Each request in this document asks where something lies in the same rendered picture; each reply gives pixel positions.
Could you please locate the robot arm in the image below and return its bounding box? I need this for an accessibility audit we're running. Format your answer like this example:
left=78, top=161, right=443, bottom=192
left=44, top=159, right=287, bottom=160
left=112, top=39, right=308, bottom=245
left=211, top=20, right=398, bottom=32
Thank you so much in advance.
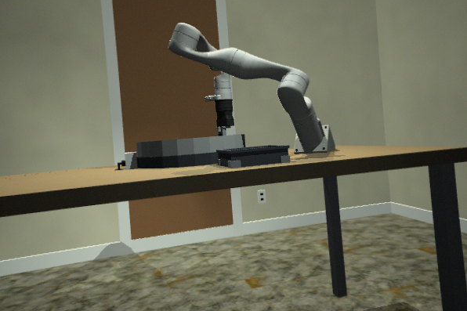
left=168, top=23, right=325, bottom=148

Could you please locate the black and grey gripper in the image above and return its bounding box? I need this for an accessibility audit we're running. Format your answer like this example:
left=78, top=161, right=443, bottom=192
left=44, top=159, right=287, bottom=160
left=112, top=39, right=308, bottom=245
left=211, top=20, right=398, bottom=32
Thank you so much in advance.
left=205, top=88, right=234, bottom=136

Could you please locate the red and green divided tray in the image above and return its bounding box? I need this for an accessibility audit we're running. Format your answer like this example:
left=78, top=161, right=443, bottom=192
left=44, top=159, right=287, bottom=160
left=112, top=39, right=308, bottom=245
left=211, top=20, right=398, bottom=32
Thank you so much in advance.
left=216, top=145, right=291, bottom=168

